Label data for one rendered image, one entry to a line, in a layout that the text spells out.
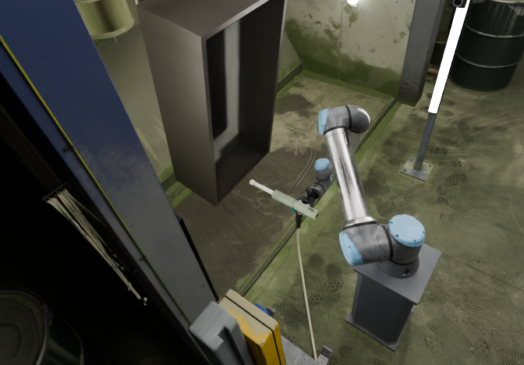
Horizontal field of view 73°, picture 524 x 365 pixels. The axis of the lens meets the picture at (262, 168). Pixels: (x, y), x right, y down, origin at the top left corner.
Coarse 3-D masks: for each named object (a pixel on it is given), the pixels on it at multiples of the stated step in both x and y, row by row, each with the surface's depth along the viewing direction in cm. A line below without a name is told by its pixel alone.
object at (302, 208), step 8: (256, 184) 223; (272, 192) 217; (280, 192) 216; (280, 200) 214; (288, 200) 211; (296, 200) 211; (296, 208) 208; (304, 208) 206; (312, 208) 203; (296, 216) 214; (312, 216) 203; (296, 224) 219
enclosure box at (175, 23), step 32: (160, 0) 145; (192, 0) 147; (224, 0) 148; (256, 0) 150; (160, 32) 144; (192, 32) 133; (224, 32) 199; (256, 32) 193; (160, 64) 159; (192, 64) 145; (224, 64) 215; (256, 64) 209; (160, 96) 178; (192, 96) 160; (224, 96) 234; (256, 96) 227; (192, 128) 179; (224, 128) 257; (256, 128) 249; (192, 160) 202; (224, 160) 249; (256, 160) 251; (224, 192) 233
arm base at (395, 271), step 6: (378, 264) 167; (384, 264) 162; (390, 264) 160; (396, 264) 158; (402, 264) 156; (408, 264) 156; (414, 264) 158; (384, 270) 163; (390, 270) 161; (396, 270) 159; (402, 270) 158; (408, 270) 159; (414, 270) 160; (396, 276) 161; (402, 276) 160; (408, 276) 160
